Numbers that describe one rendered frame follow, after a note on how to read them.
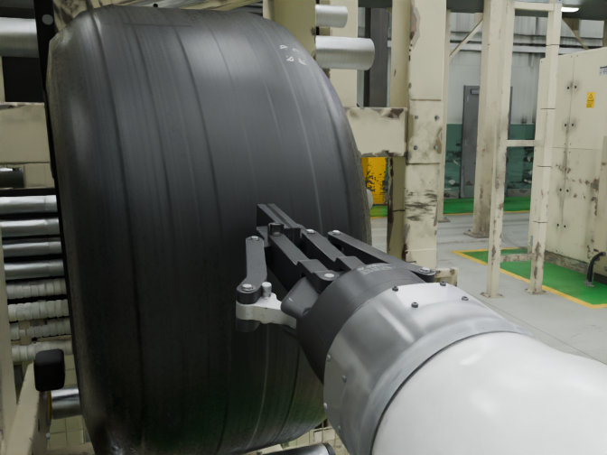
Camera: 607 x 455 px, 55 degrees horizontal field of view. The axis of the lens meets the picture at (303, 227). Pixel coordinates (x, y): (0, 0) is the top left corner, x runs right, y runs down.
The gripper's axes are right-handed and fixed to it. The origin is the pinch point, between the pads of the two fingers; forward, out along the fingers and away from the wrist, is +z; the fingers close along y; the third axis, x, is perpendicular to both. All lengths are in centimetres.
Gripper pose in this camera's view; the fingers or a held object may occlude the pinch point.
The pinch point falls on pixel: (276, 232)
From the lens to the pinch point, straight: 46.0
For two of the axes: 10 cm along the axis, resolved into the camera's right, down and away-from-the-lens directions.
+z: -3.4, -2.9, 9.0
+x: -0.5, 9.5, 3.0
